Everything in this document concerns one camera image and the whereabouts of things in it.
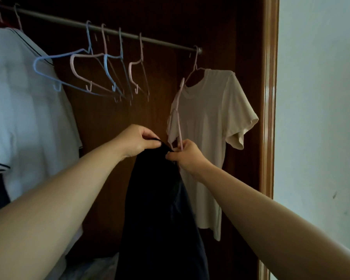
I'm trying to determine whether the person's right forearm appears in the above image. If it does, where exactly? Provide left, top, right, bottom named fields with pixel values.
left=195, top=164, right=350, bottom=280

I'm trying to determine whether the metal closet rod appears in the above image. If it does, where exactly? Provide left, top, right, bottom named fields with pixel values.
left=0, top=3, right=203, bottom=55

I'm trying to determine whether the black t-shirt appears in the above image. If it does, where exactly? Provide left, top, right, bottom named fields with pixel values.
left=114, top=139, right=210, bottom=280

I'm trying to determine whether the white shirt dark trim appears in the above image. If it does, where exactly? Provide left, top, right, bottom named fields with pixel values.
left=0, top=25, right=84, bottom=280

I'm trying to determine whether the person's left hand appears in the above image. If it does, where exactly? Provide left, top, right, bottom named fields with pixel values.
left=110, top=124, right=163, bottom=161

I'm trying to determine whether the person's left forearm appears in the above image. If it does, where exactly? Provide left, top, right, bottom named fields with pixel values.
left=0, top=142, right=126, bottom=280

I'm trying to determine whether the row of pastel hangers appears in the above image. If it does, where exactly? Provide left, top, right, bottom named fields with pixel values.
left=32, top=20, right=150, bottom=106

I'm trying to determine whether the person's right hand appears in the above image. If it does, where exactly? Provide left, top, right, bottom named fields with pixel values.
left=165, top=139, right=212, bottom=178

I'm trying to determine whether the cream t-shirt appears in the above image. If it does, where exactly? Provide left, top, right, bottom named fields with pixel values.
left=166, top=68, right=259, bottom=242

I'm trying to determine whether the pink hanger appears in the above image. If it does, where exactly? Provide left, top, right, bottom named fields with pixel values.
left=166, top=77, right=186, bottom=152
left=184, top=46, right=206, bottom=85

